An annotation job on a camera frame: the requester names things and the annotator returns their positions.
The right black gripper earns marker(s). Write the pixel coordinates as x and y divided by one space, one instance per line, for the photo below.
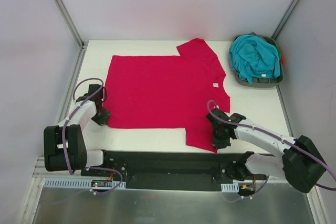
219 141

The grey laundry basket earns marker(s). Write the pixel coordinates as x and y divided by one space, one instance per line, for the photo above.
262 83

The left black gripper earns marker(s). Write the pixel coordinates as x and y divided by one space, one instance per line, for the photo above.
102 116

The white slotted cable duct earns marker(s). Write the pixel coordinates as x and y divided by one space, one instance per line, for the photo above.
71 183

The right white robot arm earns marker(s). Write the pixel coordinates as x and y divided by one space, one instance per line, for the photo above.
296 160

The right white cable duct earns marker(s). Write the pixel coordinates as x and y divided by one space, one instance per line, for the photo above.
230 188

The teal t shirt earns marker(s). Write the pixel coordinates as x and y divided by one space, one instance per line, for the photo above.
253 57

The green t shirt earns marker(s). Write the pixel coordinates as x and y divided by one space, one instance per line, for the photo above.
280 55

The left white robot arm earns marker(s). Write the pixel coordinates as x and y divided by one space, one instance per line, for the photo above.
64 145

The left aluminium frame post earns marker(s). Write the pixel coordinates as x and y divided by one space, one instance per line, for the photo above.
70 23

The pink t shirt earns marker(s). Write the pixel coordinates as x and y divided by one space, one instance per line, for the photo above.
167 92

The right aluminium frame post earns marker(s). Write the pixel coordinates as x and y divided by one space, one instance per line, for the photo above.
285 18

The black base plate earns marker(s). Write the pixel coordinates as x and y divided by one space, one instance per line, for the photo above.
167 171

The aluminium frame post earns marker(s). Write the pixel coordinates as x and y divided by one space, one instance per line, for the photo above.
70 23
285 18

